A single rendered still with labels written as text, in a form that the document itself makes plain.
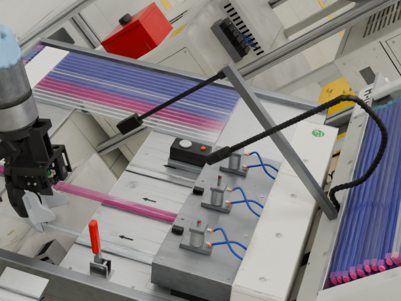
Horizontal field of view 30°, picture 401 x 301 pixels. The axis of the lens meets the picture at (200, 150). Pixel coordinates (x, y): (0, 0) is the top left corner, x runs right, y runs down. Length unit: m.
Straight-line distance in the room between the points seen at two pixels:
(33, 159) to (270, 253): 0.40
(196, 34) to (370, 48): 0.60
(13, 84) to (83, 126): 1.82
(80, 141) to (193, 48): 0.61
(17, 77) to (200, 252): 0.39
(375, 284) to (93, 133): 2.09
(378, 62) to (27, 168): 1.52
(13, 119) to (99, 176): 0.82
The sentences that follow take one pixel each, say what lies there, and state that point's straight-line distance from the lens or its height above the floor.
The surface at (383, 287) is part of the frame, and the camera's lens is 1.02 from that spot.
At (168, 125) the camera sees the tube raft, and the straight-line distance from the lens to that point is 1.56.
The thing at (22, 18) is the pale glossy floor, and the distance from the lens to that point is 3.00.
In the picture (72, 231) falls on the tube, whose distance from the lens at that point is 1.29.
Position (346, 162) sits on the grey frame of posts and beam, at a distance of 1.43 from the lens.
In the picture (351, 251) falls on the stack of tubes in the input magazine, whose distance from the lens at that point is 1.13.
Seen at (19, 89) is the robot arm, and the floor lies 1.12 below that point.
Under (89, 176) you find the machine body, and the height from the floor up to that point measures 0.62.
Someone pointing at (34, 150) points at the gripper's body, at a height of 1.07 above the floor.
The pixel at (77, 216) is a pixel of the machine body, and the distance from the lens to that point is 1.86.
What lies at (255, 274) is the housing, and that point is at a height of 1.28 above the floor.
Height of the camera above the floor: 1.91
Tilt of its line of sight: 33 degrees down
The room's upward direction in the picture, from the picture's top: 65 degrees clockwise
